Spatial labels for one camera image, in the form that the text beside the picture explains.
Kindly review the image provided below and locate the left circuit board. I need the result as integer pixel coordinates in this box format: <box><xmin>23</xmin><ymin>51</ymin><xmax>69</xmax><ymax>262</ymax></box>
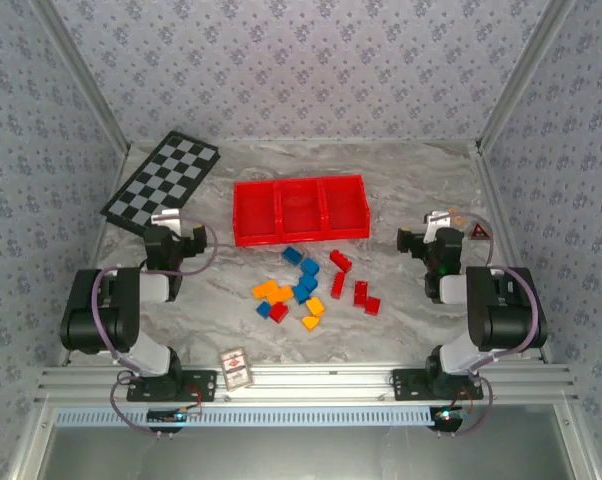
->
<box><xmin>147</xmin><ymin>406</ymin><xmax>203</xmax><ymax>427</ymax></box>

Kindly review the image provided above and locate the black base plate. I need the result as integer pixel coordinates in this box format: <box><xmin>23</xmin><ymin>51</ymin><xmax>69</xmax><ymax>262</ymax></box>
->
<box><xmin>126</xmin><ymin>369</ymin><xmax>218</xmax><ymax>403</ymax></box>
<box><xmin>391</xmin><ymin>368</ymin><xmax>484</xmax><ymax>402</ymax></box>

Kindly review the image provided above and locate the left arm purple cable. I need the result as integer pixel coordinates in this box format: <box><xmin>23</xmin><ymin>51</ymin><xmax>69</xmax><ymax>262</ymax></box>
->
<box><xmin>91</xmin><ymin>214</ymin><xmax>220</xmax><ymax>437</ymax></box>

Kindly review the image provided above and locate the playing card box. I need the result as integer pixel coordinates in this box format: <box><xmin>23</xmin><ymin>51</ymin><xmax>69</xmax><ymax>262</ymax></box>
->
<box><xmin>218</xmin><ymin>347</ymin><xmax>256</xmax><ymax>393</ymax></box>

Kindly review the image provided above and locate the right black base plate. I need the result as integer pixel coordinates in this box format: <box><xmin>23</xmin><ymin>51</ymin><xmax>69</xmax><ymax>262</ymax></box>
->
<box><xmin>391</xmin><ymin>368</ymin><xmax>484</xmax><ymax>402</ymax></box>

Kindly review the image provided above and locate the circuit board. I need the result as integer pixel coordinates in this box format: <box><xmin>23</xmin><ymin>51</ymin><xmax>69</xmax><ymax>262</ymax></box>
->
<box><xmin>429</xmin><ymin>406</ymin><xmax>476</xmax><ymax>432</ymax></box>
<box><xmin>147</xmin><ymin>406</ymin><xmax>203</xmax><ymax>427</ymax></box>

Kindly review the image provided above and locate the right aluminium frame post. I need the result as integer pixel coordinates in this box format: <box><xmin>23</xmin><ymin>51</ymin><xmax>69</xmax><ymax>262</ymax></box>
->
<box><xmin>474</xmin><ymin>0</ymin><xmax>578</xmax><ymax>154</ymax></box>

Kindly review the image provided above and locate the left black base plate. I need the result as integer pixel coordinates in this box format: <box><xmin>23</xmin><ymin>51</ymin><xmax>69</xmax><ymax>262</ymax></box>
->
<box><xmin>126</xmin><ymin>369</ymin><xmax>218</xmax><ymax>403</ymax></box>

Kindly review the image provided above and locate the red three-compartment tray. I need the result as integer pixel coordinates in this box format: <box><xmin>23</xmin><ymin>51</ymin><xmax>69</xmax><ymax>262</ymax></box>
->
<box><xmin>233</xmin><ymin>173</ymin><xmax>371</xmax><ymax>249</ymax></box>

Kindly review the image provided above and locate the black grey chessboard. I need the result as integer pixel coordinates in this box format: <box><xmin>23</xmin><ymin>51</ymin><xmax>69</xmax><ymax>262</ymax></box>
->
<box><xmin>99</xmin><ymin>130</ymin><xmax>221</xmax><ymax>244</ymax></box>

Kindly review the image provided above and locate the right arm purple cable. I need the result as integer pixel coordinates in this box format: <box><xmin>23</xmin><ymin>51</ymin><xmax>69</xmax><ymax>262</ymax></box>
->
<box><xmin>450</xmin><ymin>212</ymin><xmax>543</xmax><ymax>437</ymax></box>

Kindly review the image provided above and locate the slotted grey cable duct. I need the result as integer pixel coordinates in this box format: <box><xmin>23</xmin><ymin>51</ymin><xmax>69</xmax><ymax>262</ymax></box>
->
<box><xmin>54</xmin><ymin>406</ymin><xmax>435</xmax><ymax>428</ymax></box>

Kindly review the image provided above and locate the right circuit board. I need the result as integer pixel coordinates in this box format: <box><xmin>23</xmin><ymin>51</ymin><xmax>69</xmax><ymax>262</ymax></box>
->
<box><xmin>429</xmin><ymin>406</ymin><xmax>476</xmax><ymax>432</ymax></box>

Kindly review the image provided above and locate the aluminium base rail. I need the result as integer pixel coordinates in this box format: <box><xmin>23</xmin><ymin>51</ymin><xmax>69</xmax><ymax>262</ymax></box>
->
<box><xmin>34</xmin><ymin>363</ymin><xmax>578</xmax><ymax>405</ymax></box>

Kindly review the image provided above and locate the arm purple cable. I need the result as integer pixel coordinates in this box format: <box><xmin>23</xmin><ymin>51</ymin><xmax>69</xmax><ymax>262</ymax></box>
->
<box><xmin>91</xmin><ymin>214</ymin><xmax>220</xmax><ymax>437</ymax></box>
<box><xmin>450</xmin><ymin>212</ymin><xmax>543</xmax><ymax>437</ymax></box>

